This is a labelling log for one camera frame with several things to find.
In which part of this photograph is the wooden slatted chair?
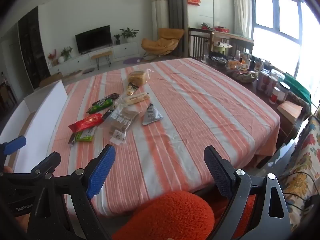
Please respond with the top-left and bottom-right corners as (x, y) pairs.
(188, 28), (213, 61)

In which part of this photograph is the wooden-top stool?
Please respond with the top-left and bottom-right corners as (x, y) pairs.
(91, 51), (113, 70)

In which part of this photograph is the black snack packet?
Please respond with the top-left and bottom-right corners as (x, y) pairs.
(102, 107), (114, 121)

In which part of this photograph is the dark-framed window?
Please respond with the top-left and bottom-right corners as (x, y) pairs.
(249, 0), (320, 100)

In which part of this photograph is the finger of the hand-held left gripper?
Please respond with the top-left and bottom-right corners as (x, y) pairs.
(29, 151), (62, 177)
(0, 135), (27, 161)

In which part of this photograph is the brown cardboard box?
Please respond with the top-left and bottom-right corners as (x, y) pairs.
(277, 100), (303, 125)
(39, 72), (63, 88)

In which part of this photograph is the orange striped tablecloth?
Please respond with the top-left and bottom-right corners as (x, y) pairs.
(46, 58), (280, 217)

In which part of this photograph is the white standing air conditioner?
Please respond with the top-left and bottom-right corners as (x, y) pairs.
(150, 0), (169, 41)

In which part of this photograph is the red and white can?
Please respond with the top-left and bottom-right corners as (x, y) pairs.
(256, 71), (270, 92)
(265, 75), (278, 96)

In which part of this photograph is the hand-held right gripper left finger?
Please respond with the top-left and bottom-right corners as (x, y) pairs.
(26, 144), (116, 240)

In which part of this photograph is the white TV cabinet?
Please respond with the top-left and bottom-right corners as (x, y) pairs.
(49, 42), (139, 76)

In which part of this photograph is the white curtain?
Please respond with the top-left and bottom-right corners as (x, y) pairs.
(231, 0), (253, 38)

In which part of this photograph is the green plastic stool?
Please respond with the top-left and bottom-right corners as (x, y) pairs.
(212, 42), (227, 53)

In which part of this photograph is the dark brown biscuit pack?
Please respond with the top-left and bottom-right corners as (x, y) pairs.
(92, 93), (120, 105)

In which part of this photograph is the red snack packet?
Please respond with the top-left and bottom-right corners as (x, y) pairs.
(68, 113), (104, 132)

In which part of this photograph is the glass jar with black lid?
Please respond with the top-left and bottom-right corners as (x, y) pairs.
(271, 81), (291, 105)

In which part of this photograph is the orange fleece clothing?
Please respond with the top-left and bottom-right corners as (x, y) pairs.
(112, 191), (255, 240)

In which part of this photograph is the red flower arrangement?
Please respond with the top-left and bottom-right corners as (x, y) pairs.
(48, 49), (58, 67)

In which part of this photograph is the clear bag of brown biscuits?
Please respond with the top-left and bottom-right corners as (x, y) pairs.
(104, 106), (142, 146)

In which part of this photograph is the green biscuit pack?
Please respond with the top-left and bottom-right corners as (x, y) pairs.
(86, 98), (115, 114)

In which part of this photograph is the bagged toast bread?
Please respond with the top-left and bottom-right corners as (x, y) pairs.
(128, 70), (151, 86)

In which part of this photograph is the black basket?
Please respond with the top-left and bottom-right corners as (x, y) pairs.
(207, 52), (229, 67)

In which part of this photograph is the green cloth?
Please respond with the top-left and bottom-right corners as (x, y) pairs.
(283, 72), (312, 103)

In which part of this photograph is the dark wooden chair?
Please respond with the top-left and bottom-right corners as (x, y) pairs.
(228, 37), (254, 56)

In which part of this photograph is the leafy green plant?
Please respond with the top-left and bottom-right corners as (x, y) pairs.
(60, 46), (73, 62)

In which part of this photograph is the grey triangular packet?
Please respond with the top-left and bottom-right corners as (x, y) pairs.
(142, 103), (164, 126)

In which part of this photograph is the wicker basket of snacks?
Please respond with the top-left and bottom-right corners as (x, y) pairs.
(226, 62), (258, 83)

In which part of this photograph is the floral chair cover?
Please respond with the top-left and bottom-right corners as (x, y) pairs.
(279, 116), (320, 231)

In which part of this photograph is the green and white snack packet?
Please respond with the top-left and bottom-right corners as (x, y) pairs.
(75, 127), (97, 142)

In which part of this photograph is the yellow-green snack packet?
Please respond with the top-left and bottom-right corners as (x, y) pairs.
(126, 82), (139, 96)

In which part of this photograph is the grey curtain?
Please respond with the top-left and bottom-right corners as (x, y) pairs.
(160, 0), (188, 56)

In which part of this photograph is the yellow rocking chair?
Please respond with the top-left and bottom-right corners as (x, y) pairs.
(141, 28), (185, 57)

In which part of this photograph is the black television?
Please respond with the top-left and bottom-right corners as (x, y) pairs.
(75, 25), (112, 54)

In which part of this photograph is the black cable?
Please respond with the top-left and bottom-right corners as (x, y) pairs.
(282, 171), (320, 207)

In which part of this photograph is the white cardboard box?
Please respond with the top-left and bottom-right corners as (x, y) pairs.
(0, 79), (69, 173)

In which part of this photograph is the large potted plant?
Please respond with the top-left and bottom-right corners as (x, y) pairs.
(120, 27), (140, 43)

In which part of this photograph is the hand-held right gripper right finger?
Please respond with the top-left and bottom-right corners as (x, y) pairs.
(204, 145), (292, 240)

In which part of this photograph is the dark display cabinet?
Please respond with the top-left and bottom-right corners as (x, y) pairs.
(18, 6), (51, 90)

